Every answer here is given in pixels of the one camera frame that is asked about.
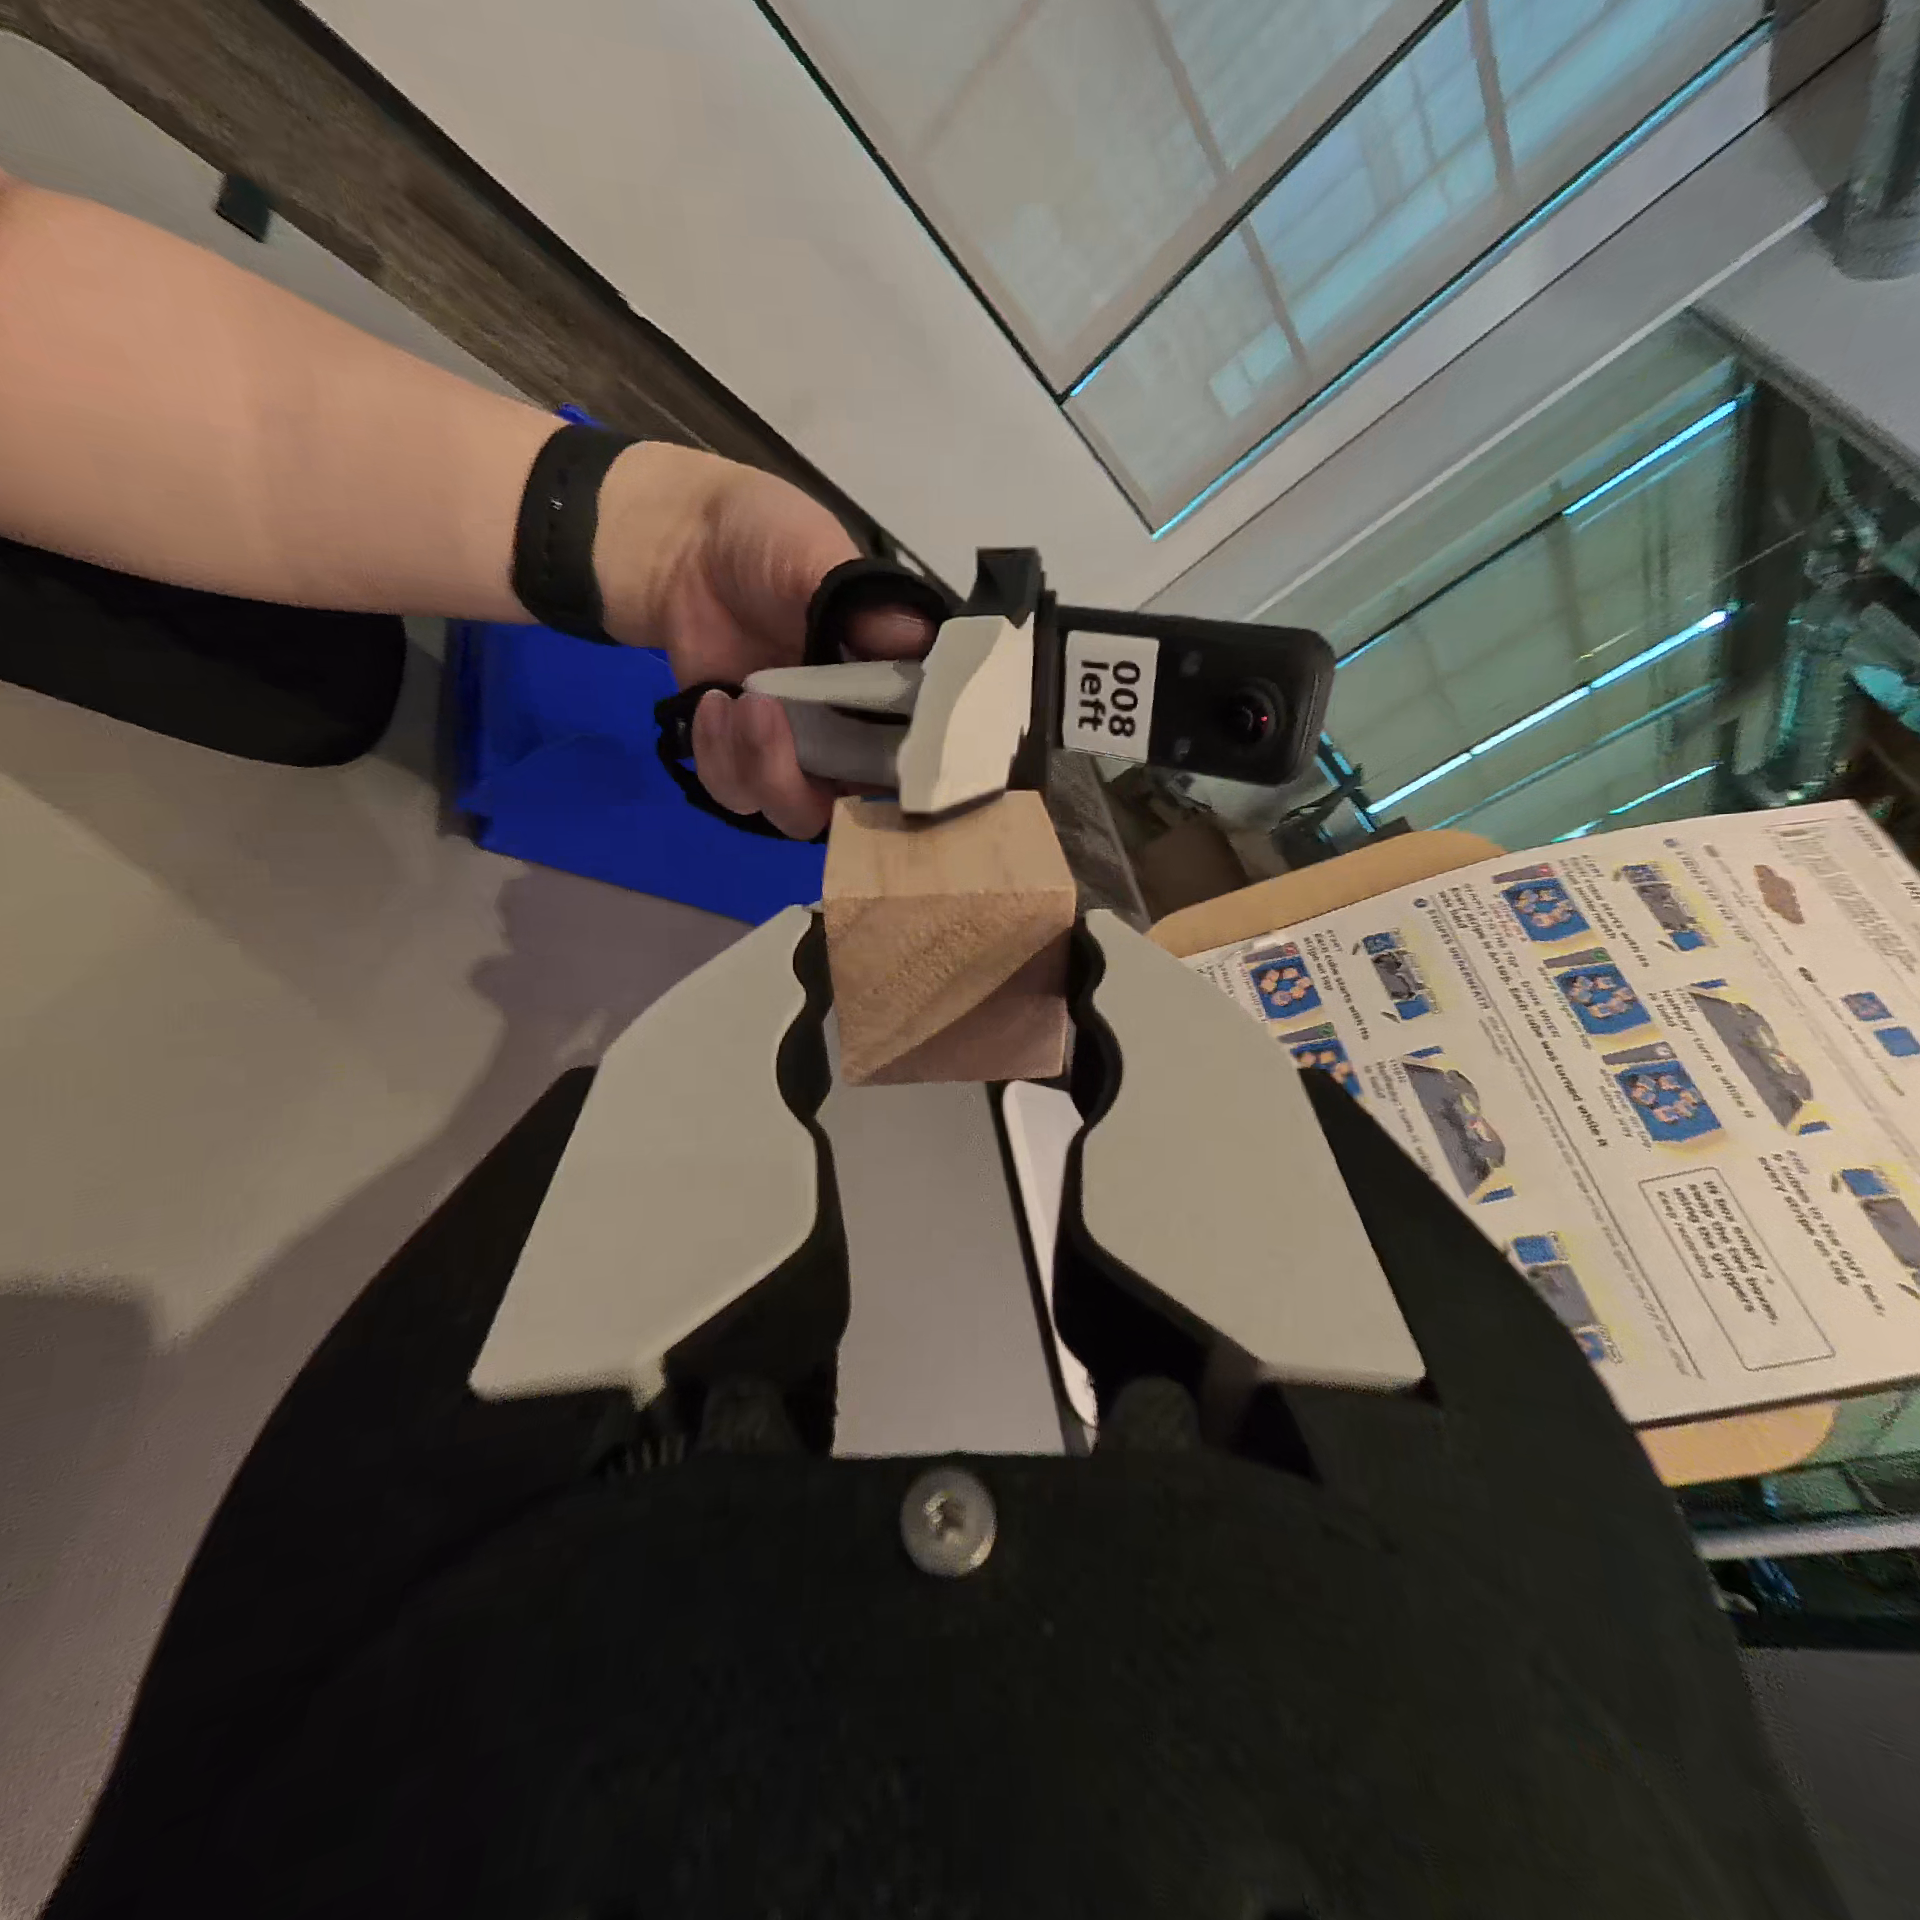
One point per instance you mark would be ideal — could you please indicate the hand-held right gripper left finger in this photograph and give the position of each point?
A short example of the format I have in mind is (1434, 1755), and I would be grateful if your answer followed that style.
(644, 1200)

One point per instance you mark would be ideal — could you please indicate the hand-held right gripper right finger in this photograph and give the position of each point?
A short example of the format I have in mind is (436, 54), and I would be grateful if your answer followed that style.
(1243, 1200)

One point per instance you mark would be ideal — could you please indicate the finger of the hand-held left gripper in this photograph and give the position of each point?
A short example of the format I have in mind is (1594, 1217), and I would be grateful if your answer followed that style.
(967, 720)

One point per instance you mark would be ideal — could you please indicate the blue-taped wooden cube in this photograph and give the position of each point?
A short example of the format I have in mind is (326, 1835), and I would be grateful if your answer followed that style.
(931, 961)

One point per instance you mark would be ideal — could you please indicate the blue plastic bin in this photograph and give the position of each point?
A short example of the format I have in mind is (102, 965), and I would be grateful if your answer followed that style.
(570, 765)

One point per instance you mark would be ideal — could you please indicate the person's left forearm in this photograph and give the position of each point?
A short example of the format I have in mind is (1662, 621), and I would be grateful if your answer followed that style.
(225, 405)

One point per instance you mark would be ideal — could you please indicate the person's left hand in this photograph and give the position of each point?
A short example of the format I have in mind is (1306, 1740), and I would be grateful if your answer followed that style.
(705, 556)

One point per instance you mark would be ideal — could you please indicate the printed instruction sheet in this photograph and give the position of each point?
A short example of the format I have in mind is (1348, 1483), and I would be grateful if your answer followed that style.
(1651, 1051)

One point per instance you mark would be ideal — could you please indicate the black wristband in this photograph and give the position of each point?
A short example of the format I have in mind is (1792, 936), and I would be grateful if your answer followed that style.
(563, 525)

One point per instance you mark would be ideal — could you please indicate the glass partition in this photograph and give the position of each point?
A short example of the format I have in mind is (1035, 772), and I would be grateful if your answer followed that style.
(1348, 224)

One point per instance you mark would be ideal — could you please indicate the grey pipe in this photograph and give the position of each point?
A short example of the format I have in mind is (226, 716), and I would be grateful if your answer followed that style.
(1874, 136)

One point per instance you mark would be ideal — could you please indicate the small black block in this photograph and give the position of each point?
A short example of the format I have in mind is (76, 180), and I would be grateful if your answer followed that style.
(243, 207)

